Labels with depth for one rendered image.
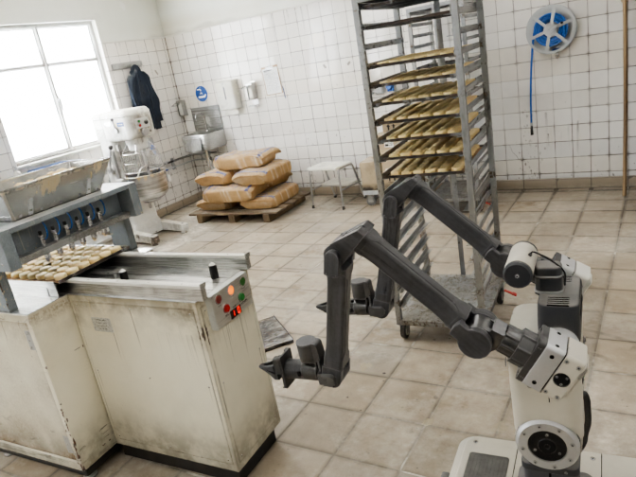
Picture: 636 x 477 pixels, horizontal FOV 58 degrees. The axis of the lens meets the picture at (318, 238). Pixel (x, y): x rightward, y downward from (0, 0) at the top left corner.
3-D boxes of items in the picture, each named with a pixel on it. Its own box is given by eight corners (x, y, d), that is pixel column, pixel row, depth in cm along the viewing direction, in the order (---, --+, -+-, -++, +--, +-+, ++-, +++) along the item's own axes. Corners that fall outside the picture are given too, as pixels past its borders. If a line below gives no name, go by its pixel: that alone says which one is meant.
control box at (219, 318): (211, 330, 214) (203, 296, 209) (246, 302, 233) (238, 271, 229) (219, 331, 212) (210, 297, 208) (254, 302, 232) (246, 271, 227)
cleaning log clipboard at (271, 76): (286, 97, 658) (279, 61, 646) (285, 98, 657) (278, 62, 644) (267, 100, 672) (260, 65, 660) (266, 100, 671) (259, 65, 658)
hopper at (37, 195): (-31, 226, 233) (-44, 194, 229) (77, 188, 279) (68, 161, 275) (12, 225, 220) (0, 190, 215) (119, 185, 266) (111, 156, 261)
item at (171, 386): (119, 458, 264) (60, 282, 237) (168, 414, 292) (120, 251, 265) (243, 490, 231) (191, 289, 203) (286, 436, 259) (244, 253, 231)
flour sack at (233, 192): (200, 204, 637) (196, 189, 631) (221, 193, 672) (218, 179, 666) (254, 202, 604) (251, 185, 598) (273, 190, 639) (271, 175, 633)
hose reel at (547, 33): (580, 129, 517) (576, -1, 484) (577, 132, 504) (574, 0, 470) (532, 132, 539) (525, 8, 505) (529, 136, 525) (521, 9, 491)
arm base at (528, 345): (550, 326, 131) (525, 362, 137) (517, 309, 133) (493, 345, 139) (547, 345, 123) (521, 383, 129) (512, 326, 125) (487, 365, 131)
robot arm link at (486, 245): (402, 169, 171) (411, 163, 180) (377, 203, 177) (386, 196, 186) (523, 265, 165) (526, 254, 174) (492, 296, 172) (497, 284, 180)
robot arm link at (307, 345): (336, 388, 155) (348, 369, 162) (326, 351, 151) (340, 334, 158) (298, 383, 161) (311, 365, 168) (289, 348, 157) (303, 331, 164)
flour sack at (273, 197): (273, 210, 605) (270, 197, 601) (239, 211, 624) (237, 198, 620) (303, 191, 665) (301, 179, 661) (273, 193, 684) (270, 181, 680)
